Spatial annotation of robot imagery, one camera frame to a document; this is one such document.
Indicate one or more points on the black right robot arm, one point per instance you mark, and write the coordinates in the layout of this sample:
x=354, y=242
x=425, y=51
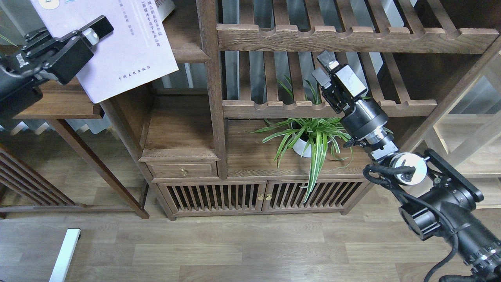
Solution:
x=436, y=199

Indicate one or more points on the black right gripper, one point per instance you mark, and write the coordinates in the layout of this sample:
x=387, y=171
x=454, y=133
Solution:
x=363, y=119

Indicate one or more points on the pale purple white book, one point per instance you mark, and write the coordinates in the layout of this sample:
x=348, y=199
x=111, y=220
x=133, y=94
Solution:
x=136, y=52

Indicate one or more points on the green spider plant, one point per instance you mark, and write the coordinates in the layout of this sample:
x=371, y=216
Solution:
x=323, y=135

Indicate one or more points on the white book Chinese title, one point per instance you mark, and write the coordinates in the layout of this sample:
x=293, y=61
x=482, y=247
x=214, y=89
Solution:
x=164, y=7

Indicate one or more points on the white plant pot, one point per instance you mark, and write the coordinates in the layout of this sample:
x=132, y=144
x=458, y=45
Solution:
x=300, y=146

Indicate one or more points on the brass drawer knob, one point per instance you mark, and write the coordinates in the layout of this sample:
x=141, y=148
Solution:
x=183, y=171

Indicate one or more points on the light wooden shelf frame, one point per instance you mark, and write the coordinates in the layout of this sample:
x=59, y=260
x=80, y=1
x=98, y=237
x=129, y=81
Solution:
x=465, y=127

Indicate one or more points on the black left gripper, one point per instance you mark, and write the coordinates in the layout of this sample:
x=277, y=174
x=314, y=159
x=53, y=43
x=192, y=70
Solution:
x=44, y=58

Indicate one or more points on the dark wooden bookshelf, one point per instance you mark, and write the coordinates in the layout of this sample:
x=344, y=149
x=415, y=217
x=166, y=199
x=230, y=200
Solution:
x=256, y=58

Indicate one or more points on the white metal bar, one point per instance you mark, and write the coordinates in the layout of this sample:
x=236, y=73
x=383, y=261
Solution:
x=65, y=256

